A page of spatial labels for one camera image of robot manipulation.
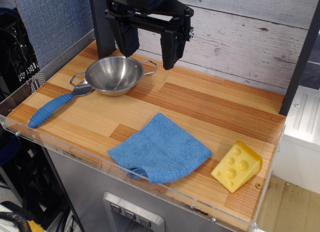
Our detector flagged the dark grey left post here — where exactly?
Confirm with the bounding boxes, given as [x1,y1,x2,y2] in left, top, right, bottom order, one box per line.
[89,0,116,58]

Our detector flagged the dark grey right post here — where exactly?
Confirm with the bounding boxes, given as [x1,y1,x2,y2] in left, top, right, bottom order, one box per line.
[279,0,320,116]

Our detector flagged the black braided cable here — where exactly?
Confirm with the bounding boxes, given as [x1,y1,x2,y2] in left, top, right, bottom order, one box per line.
[0,211,33,232]

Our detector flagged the stainless steel two-handled bowl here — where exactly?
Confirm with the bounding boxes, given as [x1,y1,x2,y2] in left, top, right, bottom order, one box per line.
[70,56,158,96]

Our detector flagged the white grooved appliance top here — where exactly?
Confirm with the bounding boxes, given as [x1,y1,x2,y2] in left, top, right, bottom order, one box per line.
[284,86,320,146]

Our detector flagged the dark grey post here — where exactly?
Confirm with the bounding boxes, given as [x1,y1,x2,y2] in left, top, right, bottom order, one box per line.
[279,0,320,116]
[89,0,116,58]

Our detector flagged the silver dispenser button panel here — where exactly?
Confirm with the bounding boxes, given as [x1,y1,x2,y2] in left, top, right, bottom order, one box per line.
[103,192,166,232]

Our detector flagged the black plastic crate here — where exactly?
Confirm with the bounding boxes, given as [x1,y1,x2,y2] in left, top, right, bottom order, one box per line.
[0,7,40,98]

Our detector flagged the blue-handled metal spoon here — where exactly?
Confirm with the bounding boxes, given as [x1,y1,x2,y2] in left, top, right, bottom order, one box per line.
[28,79,94,128]

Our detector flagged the yellow object bottom left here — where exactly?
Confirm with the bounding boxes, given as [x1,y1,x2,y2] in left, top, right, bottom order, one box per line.
[28,221,46,232]

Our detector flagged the yellow plastic cheese wedge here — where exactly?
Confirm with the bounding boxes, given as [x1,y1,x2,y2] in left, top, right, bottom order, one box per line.
[210,141,263,193]

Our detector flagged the clear acrylic table guard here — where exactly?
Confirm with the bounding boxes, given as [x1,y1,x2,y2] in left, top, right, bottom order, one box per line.
[0,42,285,232]

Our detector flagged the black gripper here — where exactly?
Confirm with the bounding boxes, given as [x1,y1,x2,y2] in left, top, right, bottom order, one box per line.
[105,0,194,70]

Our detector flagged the blue microfiber cloth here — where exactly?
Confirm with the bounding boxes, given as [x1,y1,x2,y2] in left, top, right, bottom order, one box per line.
[108,113,212,184]

